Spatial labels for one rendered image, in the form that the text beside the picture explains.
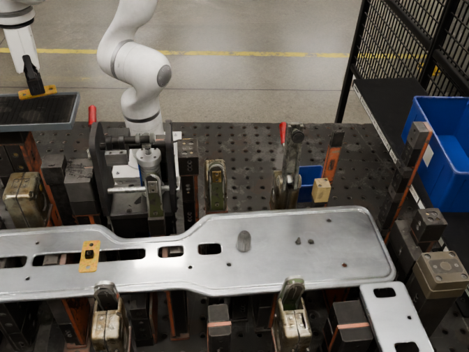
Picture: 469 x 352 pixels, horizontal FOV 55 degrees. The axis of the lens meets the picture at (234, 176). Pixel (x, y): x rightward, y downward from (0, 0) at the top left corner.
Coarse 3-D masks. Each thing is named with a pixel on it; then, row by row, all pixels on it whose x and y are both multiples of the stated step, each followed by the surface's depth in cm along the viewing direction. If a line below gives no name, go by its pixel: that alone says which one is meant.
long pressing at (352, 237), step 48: (0, 240) 100; (48, 240) 101; (144, 240) 101; (192, 240) 102; (288, 240) 103; (336, 240) 103; (0, 288) 91; (48, 288) 92; (144, 288) 93; (192, 288) 93; (240, 288) 93; (336, 288) 95
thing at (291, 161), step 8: (288, 128) 99; (296, 128) 100; (288, 136) 100; (296, 136) 97; (288, 144) 101; (296, 144) 102; (288, 152) 102; (296, 152) 104; (288, 160) 105; (296, 160) 104; (288, 168) 106; (296, 168) 105; (296, 176) 106; (296, 184) 108
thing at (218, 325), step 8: (224, 304) 91; (208, 312) 90; (216, 312) 90; (224, 312) 90; (208, 320) 93; (216, 320) 89; (224, 320) 89; (208, 328) 88; (216, 328) 87; (224, 328) 87; (208, 336) 90; (216, 336) 86; (224, 336) 87; (208, 344) 93; (216, 344) 89; (224, 344) 89
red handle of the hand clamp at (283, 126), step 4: (280, 124) 111; (284, 124) 110; (280, 128) 111; (284, 128) 110; (280, 132) 111; (284, 132) 110; (284, 136) 110; (284, 140) 110; (284, 144) 110; (288, 176) 108; (288, 180) 107; (292, 180) 108
